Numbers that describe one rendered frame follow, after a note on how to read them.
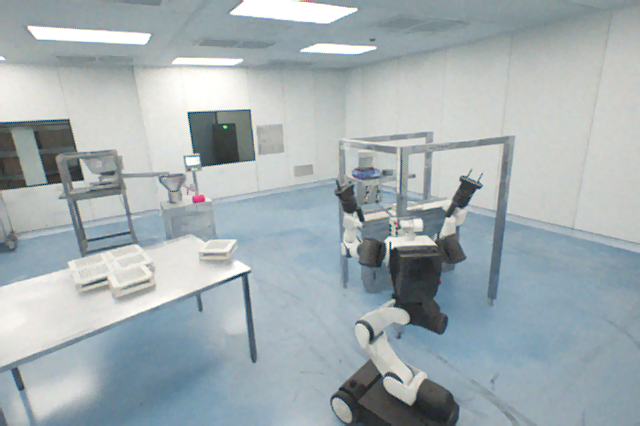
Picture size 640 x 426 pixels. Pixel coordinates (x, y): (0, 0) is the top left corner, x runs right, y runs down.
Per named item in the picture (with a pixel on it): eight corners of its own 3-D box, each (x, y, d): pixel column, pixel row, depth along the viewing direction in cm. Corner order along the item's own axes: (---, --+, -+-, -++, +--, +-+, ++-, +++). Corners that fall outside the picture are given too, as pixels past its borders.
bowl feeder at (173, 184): (164, 206, 456) (159, 179, 446) (161, 201, 486) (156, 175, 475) (201, 200, 480) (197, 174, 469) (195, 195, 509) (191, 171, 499)
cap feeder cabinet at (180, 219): (174, 262, 463) (164, 209, 442) (167, 249, 510) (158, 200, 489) (219, 251, 494) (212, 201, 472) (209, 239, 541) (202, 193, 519)
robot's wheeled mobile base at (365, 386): (466, 413, 213) (470, 369, 204) (429, 478, 177) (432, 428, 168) (379, 365, 256) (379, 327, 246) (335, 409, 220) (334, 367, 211)
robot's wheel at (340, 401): (345, 386, 211) (329, 394, 224) (340, 391, 207) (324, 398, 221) (365, 417, 205) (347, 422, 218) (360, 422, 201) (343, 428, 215)
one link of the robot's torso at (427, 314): (448, 328, 185) (450, 300, 180) (438, 340, 176) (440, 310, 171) (402, 310, 204) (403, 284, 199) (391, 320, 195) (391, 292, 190)
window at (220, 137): (195, 167, 724) (187, 111, 692) (195, 167, 725) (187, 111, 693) (255, 160, 791) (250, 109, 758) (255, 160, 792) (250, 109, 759)
